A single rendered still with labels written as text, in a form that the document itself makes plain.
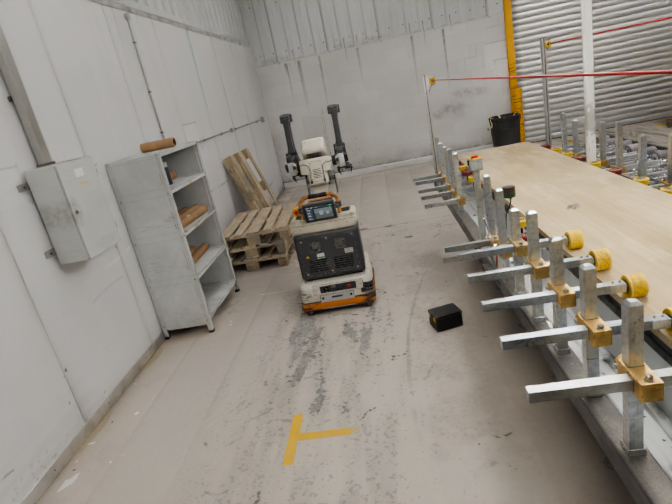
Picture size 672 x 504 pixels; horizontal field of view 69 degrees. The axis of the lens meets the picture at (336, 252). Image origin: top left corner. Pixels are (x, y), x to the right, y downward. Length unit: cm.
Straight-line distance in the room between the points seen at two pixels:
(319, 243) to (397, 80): 647
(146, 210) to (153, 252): 35
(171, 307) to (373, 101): 676
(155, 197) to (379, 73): 671
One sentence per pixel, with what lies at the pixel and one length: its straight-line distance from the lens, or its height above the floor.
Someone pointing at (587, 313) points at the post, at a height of 99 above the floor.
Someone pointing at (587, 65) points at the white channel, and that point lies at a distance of 393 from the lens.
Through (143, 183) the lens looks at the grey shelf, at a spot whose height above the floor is 135.
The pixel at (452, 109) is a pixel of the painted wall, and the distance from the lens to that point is 1016.
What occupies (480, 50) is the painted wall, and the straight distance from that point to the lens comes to 1024.
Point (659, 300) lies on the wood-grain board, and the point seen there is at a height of 90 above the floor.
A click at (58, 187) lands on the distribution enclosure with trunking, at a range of 335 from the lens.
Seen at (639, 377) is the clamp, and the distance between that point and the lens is 138.
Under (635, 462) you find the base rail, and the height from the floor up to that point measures 70.
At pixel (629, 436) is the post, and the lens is 153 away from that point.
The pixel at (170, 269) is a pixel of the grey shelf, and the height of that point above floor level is 62.
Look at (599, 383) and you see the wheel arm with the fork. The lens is 136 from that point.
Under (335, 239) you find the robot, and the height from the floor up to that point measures 61.
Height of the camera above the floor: 174
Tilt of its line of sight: 18 degrees down
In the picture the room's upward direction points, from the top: 12 degrees counter-clockwise
